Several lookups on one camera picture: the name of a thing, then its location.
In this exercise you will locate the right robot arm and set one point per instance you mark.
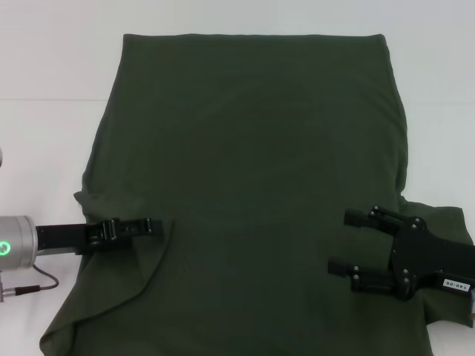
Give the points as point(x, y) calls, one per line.
point(472, 304)

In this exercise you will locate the dark green t-shirt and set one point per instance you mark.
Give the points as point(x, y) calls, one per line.
point(241, 148)

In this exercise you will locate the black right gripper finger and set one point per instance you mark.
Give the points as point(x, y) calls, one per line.
point(375, 220)
point(363, 276)

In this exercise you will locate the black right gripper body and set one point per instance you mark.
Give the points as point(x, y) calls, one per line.
point(426, 259)

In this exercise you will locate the silver connector peg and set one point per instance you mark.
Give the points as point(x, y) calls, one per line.
point(2, 293)

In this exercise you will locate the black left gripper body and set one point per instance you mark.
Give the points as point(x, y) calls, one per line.
point(63, 237)

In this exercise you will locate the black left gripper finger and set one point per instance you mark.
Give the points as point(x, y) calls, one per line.
point(137, 227)
point(111, 245)

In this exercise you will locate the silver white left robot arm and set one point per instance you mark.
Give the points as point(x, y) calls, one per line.
point(16, 243)

